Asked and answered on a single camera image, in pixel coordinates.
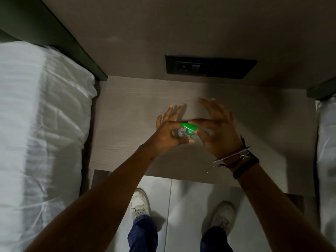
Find black wall socket panel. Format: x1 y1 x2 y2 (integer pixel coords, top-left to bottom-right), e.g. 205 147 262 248
165 54 258 80

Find person's right hand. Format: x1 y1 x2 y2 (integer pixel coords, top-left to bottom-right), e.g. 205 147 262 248
188 98 246 160

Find white right shoe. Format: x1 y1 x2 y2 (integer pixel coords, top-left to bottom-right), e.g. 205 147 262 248
210 201 236 236

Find silver bangle bracelet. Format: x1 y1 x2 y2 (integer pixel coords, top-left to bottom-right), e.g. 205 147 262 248
213 146 251 164

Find blue jeans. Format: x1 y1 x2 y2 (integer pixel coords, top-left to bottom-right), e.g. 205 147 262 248
127 215 234 252

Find person's left hand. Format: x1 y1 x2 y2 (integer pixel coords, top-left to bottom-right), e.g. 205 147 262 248
143 103 189 158

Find person's right forearm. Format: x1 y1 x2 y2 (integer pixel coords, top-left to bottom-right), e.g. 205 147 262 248
231 157 336 252

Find dark green headboard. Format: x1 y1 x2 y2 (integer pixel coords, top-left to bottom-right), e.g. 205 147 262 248
306 76 336 101
0 0 108 82

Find white left shoe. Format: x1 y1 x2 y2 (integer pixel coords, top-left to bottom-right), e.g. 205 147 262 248
130 188 152 221

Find clear bottle with green cap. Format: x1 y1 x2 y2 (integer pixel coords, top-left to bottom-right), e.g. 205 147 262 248
172 123 200 145

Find wide black band bracelet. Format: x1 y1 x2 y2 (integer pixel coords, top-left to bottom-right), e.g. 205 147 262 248
232 157 260 180

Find person's left forearm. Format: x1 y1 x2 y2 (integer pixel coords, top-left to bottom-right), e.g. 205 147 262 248
25 143 158 252

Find bed with white linen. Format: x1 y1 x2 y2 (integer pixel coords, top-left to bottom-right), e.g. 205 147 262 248
316 94 336 241
0 40 98 252

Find white shoe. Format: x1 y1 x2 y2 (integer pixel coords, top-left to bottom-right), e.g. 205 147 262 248
210 201 236 236
130 188 152 221

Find thin black cord bracelet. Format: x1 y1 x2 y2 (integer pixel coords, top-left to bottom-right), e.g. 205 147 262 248
218 136 257 169

